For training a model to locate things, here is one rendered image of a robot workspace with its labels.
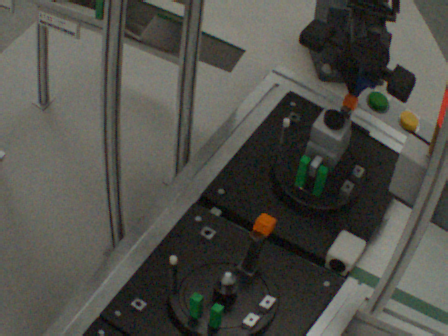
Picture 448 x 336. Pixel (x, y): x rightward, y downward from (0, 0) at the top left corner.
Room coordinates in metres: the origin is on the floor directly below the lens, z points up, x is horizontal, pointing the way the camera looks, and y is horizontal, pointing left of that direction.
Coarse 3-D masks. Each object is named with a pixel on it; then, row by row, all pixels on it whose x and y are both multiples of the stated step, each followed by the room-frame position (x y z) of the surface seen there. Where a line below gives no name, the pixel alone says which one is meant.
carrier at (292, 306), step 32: (192, 224) 0.62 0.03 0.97; (224, 224) 0.62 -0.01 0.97; (160, 256) 0.56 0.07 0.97; (192, 256) 0.56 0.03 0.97; (224, 256) 0.56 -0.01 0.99; (288, 256) 0.58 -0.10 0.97; (128, 288) 0.49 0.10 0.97; (160, 288) 0.50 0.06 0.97; (192, 288) 0.50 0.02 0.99; (224, 288) 0.48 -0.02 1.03; (256, 288) 0.51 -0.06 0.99; (288, 288) 0.53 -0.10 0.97; (320, 288) 0.53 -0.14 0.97; (128, 320) 0.44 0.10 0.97; (160, 320) 0.45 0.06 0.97; (192, 320) 0.45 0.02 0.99; (224, 320) 0.45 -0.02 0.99; (256, 320) 0.45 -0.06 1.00; (288, 320) 0.47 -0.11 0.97
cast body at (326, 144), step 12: (324, 108) 0.74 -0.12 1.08; (324, 120) 0.71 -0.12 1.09; (336, 120) 0.71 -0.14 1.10; (348, 120) 0.73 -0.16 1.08; (312, 132) 0.70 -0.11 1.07; (324, 132) 0.70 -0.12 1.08; (336, 132) 0.70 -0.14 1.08; (348, 132) 0.72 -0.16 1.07; (312, 144) 0.70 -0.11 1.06; (324, 144) 0.69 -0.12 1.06; (336, 144) 0.69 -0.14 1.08; (312, 156) 0.69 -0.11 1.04; (324, 156) 0.69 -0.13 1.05; (336, 156) 0.69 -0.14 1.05; (312, 168) 0.67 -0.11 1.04
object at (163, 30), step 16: (128, 0) 0.87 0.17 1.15; (128, 16) 0.88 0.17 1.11; (144, 16) 0.90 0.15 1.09; (160, 16) 0.76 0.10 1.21; (176, 16) 0.96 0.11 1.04; (128, 32) 0.74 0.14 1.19; (144, 32) 0.74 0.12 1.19; (160, 32) 0.76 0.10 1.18; (176, 32) 0.78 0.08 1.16; (176, 48) 0.79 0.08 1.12; (208, 48) 0.84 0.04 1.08; (224, 48) 0.87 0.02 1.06; (240, 48) 0.90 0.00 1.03; (224, 64) 0.87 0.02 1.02
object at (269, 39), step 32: (160, 0) 1.25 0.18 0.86; (224, 0) 1.27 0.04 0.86; (256, 0) 1.28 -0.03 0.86; (288, 0) 1.30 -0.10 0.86; (224, 32) 1.14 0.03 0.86; (256, 32) 1.16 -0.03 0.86; (288, 32) 1.18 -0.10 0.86; (416, 32) 1.30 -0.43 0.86; (288, 64) 1.07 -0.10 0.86; (416, 64) 1.17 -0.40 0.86; (416, 96) 1.06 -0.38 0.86
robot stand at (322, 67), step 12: (324, 0) 1.07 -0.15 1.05; (336, 0) 1.07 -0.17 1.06; (324, 12) 1.09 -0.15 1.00; (336, 12) 1.04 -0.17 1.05; (348, 12) 1.04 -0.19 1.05; (336, 24) 1.06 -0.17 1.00; (324, 48) 1.07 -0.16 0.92; (312, 60) 1.09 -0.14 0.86; (324, 60) 1.07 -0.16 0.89; (324, 72) 1.05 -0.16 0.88; (336, 72) 1.05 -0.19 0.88; (360, 72) 1.06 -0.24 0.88
